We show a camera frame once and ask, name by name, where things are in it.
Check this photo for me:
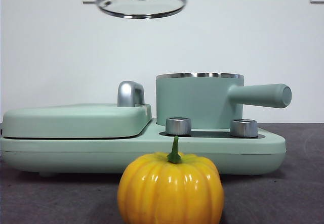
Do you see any glass lid with green knob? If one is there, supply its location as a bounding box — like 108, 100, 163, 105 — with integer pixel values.
96, 0, 187, 20

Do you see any yellow pumpkin with green stem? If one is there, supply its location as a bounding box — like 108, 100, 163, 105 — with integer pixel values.
116, 136, 225, 224

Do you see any silver control knob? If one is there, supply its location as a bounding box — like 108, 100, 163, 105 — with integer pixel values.
229, 119, 258, 138
165, 117, 192, 136

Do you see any green breakfast machine base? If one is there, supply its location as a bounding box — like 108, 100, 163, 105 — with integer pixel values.
0, 119, 287, 178

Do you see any green steamer pot with handle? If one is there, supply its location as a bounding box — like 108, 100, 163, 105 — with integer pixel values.
155, 72, 293, 131

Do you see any green grill cover silver handle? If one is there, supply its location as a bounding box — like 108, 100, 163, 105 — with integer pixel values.
2, 81, 152, 139

